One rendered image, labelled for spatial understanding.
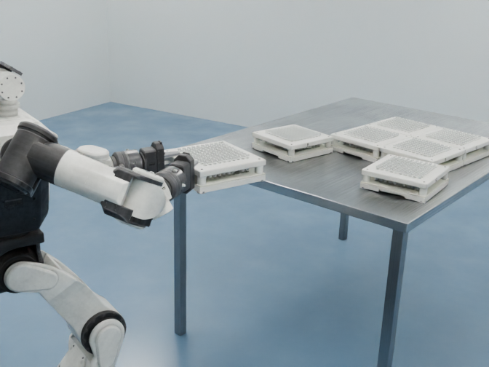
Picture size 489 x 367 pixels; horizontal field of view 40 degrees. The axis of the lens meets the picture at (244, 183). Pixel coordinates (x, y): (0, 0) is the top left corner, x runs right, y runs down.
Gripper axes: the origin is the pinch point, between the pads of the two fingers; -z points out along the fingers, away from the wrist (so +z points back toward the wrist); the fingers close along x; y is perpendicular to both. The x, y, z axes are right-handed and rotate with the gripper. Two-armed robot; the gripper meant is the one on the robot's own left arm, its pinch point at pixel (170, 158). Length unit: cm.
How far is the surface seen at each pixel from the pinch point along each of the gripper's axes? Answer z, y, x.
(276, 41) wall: -237, -348, 27
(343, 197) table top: -59, 12, 19
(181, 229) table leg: -25, -57, 53
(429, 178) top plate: -87, 24, 12
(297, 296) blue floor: -92, -66, 108
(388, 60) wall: -294, -257, 32
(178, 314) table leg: -23, -57, 95
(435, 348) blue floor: -125, 1, 108
